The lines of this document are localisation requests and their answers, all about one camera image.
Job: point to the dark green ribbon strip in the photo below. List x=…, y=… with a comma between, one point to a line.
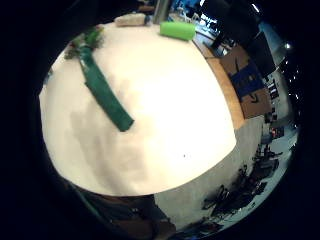
x=103, y=91

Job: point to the bright green foam roll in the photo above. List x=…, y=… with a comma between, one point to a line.
x=177, y=30

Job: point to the brown cardboard box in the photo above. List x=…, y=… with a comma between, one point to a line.
x=256, y=103
x=234, y=60

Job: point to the dark blue box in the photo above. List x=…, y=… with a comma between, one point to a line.
x=246, y=79

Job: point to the the person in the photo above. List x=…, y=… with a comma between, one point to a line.
x=131, y=215

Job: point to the beige cloth bundle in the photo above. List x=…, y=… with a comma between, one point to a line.
x=130, y=19

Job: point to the green artificial plant sprig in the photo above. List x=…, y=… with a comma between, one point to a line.
x=86, y=40

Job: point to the grey metal pole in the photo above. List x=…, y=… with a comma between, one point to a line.
x=161, y=10

